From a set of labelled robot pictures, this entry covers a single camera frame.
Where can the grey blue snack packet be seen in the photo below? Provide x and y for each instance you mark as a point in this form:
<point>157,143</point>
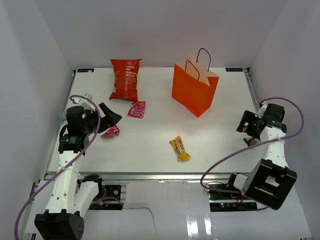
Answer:
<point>62,117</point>

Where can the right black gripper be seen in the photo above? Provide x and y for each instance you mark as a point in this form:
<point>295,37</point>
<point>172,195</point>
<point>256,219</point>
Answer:
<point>249,117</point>

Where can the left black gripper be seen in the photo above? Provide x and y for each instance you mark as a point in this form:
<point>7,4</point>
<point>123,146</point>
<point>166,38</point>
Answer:
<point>110,119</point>

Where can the red chips bag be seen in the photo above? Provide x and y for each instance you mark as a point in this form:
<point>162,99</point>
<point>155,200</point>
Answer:
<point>125,79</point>

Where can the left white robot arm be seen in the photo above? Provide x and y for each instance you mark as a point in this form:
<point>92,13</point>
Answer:
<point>63,216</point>

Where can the aluminium table rail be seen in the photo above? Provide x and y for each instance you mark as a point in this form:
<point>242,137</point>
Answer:
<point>143,176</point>

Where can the brown snack bar lower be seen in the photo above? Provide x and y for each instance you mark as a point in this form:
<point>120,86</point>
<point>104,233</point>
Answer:
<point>250,141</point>

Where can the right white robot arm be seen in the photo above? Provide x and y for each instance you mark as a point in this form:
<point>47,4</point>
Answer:
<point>271,180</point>

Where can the yellow candy packet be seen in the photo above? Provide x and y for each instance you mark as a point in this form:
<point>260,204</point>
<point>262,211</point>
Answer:
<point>179,148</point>

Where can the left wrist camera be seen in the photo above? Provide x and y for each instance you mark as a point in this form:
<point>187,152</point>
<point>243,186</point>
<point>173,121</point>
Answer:
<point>84,101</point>

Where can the pink snack packet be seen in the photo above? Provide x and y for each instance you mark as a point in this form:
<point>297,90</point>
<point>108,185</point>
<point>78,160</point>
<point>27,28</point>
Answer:
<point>111,132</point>
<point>137,110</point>

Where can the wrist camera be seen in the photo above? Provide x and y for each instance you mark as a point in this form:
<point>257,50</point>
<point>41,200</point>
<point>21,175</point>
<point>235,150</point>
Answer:
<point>84,101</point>
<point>262,108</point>

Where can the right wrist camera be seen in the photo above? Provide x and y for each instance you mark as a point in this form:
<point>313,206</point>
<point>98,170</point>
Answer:
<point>262,108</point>

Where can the orange paper bag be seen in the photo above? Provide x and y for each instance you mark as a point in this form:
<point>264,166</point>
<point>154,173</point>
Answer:
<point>194,85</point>

